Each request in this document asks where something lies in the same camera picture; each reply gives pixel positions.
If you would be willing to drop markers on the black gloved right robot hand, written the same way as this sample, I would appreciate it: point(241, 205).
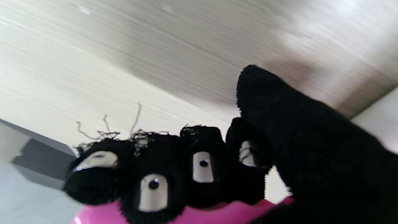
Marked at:
point(311, 149)

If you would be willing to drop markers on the dark grey block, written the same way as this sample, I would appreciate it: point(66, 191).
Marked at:
point(43, 161)

